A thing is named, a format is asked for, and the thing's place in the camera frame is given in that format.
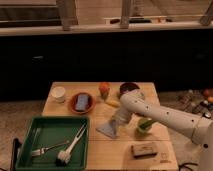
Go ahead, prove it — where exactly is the orange plate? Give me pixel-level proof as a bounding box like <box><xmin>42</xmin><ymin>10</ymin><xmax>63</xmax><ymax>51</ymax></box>
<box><xmin>68</xmin><ymin>92</ymin><xmax>95</xmax><ymax>115</ymax></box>

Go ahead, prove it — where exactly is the white cup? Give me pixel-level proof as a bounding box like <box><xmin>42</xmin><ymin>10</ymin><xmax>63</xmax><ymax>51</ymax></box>
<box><xmin>51</xmin><ymin>86</ymin><xmax>66</xmax><ymax>103</ymax></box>

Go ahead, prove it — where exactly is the white dish brush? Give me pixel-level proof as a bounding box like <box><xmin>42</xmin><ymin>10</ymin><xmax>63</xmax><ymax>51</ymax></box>
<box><xmin>55</xmin><ymin>125</ymin><xmax>86</xmax><ymax>166</ymax></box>

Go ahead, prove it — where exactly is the black chair frame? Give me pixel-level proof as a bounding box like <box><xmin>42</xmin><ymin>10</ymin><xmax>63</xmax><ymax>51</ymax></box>
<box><xmin>10</xmin><ymin>138</ymin><xmax>22</xmax><ymax>171</ymax></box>

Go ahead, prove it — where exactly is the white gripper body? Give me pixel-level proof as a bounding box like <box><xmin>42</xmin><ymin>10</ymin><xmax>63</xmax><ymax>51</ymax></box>
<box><xmin>112</xmin><ymin>107</ymin><xmax>132</xmax><ymax>130</ymax></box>

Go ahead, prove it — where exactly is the dark red bowl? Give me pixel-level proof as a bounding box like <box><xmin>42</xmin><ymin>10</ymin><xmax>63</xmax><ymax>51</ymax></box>
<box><xmin>119</xmin><ymin>82</ymin><xmax>139</xmax><ymax>95</ymax></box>

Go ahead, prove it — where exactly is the metal fork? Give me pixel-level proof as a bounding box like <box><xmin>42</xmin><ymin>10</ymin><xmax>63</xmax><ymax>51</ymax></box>
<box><xmin>31</xmin><ymin>140</ymin><xmax>70</xmax><ymax>157</ymax></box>

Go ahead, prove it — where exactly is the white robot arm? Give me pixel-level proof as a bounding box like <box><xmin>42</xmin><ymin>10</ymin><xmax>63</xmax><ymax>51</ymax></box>
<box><xmin>111</xmin><ymin>89</ymin><xmax>213</xmax><ymax>171</ymax></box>

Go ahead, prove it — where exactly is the green plastic tray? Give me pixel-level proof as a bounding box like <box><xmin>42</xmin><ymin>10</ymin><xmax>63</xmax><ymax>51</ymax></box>
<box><xmin>15</xmin><ymin>116</ymin><xmax>90</xmax><ymax>171</ymax></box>

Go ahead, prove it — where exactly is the orange carrot toy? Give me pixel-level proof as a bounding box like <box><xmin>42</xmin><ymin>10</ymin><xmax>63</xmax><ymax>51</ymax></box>
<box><xmin>99</xmin><ymin>82</ymin><xmax>110</xmax><ymax>100</ymax></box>

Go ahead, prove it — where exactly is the brown scrub sponge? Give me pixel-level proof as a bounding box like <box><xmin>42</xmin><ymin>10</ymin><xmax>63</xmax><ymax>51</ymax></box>
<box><xmin>131</xmin><ymin>142</ymin><xmax>158</xmax><ymax>158</ymax></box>

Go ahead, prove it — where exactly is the yellow corn toy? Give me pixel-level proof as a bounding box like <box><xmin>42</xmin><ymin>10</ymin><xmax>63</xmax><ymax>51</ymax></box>
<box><xmin>105</xmin><ymin>100</ymin><xmax>120</xmax><ymax>108</ymax></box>

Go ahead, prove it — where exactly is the green plant in cup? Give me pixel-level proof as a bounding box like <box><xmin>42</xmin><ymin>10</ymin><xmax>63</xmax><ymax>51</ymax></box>
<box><xmin>137</xmin><ymin>118</ymin><xmax>155</xmax><ymax>134</ymax></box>

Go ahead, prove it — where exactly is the blue grey towel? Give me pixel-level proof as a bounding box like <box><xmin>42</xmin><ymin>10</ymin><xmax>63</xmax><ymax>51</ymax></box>
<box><xmin>96</xmin><ymin>121</ymin><xmax>117</xmax><ymax>139</ymax></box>

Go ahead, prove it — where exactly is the blue sponge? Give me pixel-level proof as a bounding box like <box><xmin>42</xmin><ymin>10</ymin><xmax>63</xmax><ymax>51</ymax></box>
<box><xmin>75</xmin><ymin>94</ymin><xmax>89</xmax><ymax>111</ymax></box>

